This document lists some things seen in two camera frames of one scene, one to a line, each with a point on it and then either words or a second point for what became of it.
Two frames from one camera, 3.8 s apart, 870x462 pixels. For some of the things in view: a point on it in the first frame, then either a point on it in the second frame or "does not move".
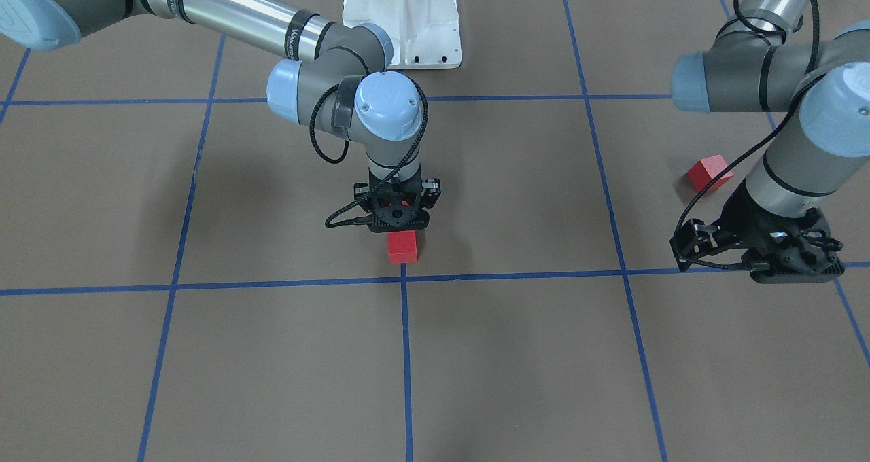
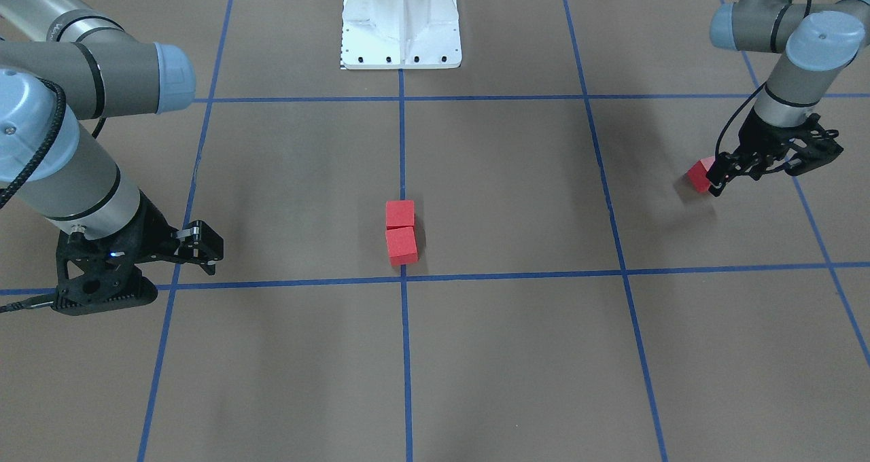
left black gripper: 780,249 → 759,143
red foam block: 402,246 does not move
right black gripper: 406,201 → 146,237
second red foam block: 702,172 does not move
